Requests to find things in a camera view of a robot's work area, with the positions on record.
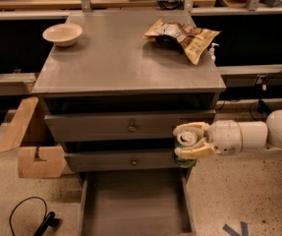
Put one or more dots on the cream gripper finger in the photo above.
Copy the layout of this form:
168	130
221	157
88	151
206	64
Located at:
199	128
201	149

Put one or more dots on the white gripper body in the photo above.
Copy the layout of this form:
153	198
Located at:
226	137

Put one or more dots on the green soda can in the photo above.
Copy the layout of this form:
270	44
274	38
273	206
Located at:
184	139

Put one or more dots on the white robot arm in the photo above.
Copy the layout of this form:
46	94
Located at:
198	140

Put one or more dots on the grey middle drawer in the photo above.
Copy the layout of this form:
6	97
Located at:
125	160

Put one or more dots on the grey drawer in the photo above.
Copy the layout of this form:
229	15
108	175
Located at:
121	125
125	160
148	202

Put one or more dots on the grey drawer cabinet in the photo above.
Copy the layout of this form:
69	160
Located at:
111	68

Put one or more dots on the grey top drawer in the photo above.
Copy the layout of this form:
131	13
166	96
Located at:
121	125

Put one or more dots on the grey bottom drawer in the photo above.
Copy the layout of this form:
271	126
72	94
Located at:
148	202

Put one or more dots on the white pump bottle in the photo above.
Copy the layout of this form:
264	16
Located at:
212	51

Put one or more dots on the crumpled chip bag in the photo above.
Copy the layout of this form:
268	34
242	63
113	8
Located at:
193	40

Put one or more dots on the notched wooden block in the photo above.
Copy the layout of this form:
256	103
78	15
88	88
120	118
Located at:
41	162

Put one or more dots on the white ceramic bowl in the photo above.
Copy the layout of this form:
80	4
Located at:
63	35

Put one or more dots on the light wooden board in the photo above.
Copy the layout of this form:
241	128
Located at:
17	128

